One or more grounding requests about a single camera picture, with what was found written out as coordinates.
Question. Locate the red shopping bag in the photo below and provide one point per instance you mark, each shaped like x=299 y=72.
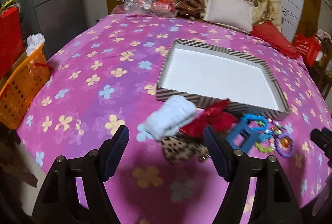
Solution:
x=308 y=48

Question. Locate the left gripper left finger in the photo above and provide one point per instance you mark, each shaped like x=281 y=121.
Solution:
x=74 y=189

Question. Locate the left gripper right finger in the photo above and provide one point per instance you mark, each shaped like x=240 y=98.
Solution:
x=274 y=199

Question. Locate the white cloth in basket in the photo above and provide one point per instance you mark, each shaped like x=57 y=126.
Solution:
x=34 y=41

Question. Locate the blue claw hair clip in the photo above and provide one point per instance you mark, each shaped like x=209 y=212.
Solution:
x=242 y=137

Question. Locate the white small pillow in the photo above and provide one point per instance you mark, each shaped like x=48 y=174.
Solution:
x=233 y=13

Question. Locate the leopard print bow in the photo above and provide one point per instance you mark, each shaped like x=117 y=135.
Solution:
x=179 y=148

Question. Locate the red bow hair clip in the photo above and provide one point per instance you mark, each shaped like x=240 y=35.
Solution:
x=215 y=115

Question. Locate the clear plastic bag with items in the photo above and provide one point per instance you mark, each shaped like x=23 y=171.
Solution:
x=161 y=8

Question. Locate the striped box with white inside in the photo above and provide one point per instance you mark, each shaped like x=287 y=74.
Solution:
x=204 y=74

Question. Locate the red box left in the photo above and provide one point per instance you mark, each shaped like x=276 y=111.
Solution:
x=11 y=45

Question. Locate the white fluffy scrunchie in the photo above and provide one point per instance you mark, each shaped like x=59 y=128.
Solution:
x=175 y=113

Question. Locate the red heart cushion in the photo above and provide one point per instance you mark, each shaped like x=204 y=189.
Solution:
x=269 y=33

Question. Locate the orange plastic basket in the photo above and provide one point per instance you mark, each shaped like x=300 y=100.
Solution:
x=22 y=86

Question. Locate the pink floral bed sheet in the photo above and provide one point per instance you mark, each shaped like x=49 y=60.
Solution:
x=106 y=77

